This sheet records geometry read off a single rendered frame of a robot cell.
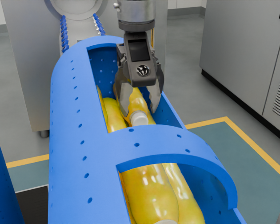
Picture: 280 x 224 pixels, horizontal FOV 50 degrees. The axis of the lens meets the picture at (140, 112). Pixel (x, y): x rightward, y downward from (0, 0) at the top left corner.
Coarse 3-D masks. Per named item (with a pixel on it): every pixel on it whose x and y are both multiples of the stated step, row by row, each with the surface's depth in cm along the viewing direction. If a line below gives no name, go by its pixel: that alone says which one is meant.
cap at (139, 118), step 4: (140, 112) 68; (132, 116) 68; (136, 116) 67; (140, 116) 67; (144, 116) 67; (132, 120) 67; (136, 120) 67; (140, 120) 67; (144, 120) 68; (132, 124) 67; (136, 124) 68; (140, 124) 68; (144, 124) 68
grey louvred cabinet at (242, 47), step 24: (216, 0) 282; (240, 0) 250; (264, 0) 224; (216, 24) 289; (240, 24) 255; (264, 24) 228; (216, 48) 296; (240, 48) 261; (264, 48) 233; (216, 72) 304; (240, 72) 267; (264, 72) 238; (240, 96) 273; (264, 96) 243; (264, 120) 254
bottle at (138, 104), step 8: (128, 80) 79; (112, 88) 81; (136, 88) 76; (136, 96) 72; (136, 104) 69; (144, 104) 71; (120, 112) 73; (136, 112) 68; (144, 112) 69; (128, 120) 70
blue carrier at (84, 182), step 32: (64, 64) 69; (96, 64) 78; (64, 96) 57; (96, 96) 50; (64, 128) 49; (96, 128) 43; (128, 128) 41; (160, 128) 42; (64, 160) 43; (96, 160) 38; (128, 160) 36; (160, 160) 38; (192, 160) 39; (64, 192) 38; (96, 192) 34; (192, 192) 59; (224, 192) 46
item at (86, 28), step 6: (66, 18) 188; (90, 18) 192; (72, 24) 186; (78, 24) 186; (84, 24) 186; (90, 24) 186; (72, 30) 177; (78, 30) 177; (84, 30) 177; (90, 30) 177; (96, 30) 177; (60, 36) 182; (72, 36) 167; (78, 36) 167; (84, 36) 167; (90, 36) 167; (60, 42) 176; (72, 42) 160; (60, 48) 169; (60, 54) 164
